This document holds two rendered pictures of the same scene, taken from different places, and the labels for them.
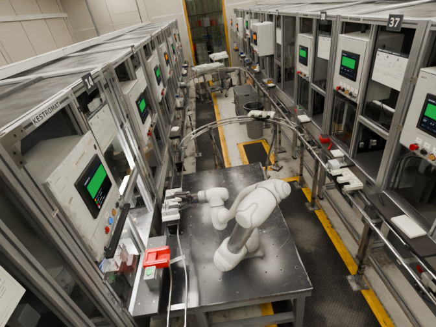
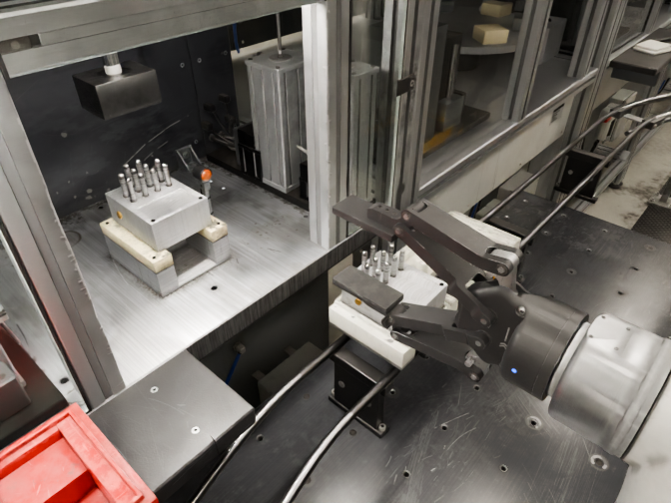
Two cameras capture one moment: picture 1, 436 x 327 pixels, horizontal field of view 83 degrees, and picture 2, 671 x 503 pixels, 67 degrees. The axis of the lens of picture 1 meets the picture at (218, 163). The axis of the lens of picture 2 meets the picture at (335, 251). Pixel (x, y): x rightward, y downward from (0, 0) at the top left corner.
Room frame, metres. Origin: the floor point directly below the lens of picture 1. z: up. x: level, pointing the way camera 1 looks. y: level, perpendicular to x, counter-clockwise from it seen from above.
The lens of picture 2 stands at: (1.04, 0.14, 1.43)
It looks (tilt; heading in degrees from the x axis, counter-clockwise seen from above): 38 degrees down; 41
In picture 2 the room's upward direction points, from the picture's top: straight up
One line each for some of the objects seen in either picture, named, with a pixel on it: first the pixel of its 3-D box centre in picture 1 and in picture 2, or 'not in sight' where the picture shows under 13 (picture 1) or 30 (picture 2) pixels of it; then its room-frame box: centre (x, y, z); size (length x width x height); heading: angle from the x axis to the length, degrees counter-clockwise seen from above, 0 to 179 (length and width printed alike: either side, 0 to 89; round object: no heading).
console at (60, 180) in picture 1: (71, 196); not in sight; (0.94, 0.71, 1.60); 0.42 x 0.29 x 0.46; 179
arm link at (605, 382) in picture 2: (202, 196); (605, 378); (1.35, 0.15, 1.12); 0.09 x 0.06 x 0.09; 179
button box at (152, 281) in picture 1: (150, 278); not in sight; (0.89, 0.50, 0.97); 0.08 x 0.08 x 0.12; 89
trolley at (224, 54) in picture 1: (220, 68); not in sight; (8.23, -0.60, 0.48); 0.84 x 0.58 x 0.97; 7
